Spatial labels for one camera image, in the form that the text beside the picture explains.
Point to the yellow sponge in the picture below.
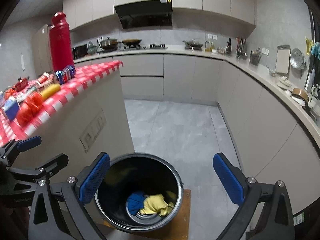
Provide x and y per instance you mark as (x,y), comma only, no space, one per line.
(50,91)

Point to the lower kitchen cabinets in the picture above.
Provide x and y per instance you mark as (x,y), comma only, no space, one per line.
(186,108)

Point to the yellow rubber glove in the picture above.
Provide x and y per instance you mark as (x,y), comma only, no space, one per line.
(309,45)

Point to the beige refrigerator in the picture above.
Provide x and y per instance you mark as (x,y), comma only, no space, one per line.
(41,51)

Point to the white cutting board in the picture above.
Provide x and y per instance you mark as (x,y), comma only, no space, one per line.
(283,59)

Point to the black microwave oven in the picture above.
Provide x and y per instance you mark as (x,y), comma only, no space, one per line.
(79,51)

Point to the pan on counter rack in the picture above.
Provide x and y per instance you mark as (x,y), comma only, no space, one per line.
(192,45)

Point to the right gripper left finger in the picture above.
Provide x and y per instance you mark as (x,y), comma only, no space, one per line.
(46,218)

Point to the black round trash bin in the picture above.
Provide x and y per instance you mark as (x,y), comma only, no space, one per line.
(143,174)

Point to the dark glass bottle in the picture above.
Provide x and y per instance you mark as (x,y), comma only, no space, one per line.
(228,47)

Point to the round metal steamer plate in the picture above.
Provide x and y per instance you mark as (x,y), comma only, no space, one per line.
(297,59)

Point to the red thermos flask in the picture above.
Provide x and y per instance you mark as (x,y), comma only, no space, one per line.
(60,42)

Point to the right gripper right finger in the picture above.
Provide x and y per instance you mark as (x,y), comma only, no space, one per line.
(276,218)

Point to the red white checkered tablecloth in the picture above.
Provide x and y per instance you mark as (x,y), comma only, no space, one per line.
(85,77)

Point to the blue rag in bin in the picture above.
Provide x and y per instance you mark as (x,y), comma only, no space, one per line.
(135,202)

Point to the blue box on table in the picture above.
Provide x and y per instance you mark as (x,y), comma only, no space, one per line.
(10,108)

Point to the gas stove top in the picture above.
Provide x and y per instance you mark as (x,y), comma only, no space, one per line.
(149,47)

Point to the green ceramic vase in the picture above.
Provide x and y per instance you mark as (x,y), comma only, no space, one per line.
(91,48)

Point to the crushed blue soda can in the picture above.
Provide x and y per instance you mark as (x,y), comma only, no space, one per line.
(63,76)

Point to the teal rubber glove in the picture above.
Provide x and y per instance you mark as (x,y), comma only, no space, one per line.
(315,50)

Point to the black wok on stove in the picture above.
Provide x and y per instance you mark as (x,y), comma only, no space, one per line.
(131,42)

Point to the covered cooking pot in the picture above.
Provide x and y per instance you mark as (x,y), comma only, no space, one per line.
(109,44)

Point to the red plastic bag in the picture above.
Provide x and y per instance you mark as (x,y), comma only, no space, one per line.
(31,106)

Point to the red paper cup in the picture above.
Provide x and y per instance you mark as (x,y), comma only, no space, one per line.
(44,78)

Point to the yellow oil bottle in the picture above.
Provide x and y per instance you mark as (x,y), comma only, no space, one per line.
(209,46)

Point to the orange mesh bag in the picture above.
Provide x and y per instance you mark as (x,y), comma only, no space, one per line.
(8,92)

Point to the wooden bowl on counter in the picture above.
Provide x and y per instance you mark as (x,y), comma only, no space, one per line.
(301,94)

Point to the wooden board under bin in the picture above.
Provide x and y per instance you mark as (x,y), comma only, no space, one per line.
(177,228)

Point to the yellow rag in bin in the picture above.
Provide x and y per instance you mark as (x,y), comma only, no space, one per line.
(156,205)

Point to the small red pot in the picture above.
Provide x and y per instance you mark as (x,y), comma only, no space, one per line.
(21,84)

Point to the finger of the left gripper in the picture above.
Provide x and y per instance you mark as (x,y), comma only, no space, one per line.
(13,148)
(45,171)

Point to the black range hood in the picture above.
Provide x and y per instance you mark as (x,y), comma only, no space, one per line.
(150,13)

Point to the kitchen island cabinet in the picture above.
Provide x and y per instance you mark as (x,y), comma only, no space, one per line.
(94,121)

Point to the black utensil holder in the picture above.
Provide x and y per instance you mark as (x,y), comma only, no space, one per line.
(255,56)

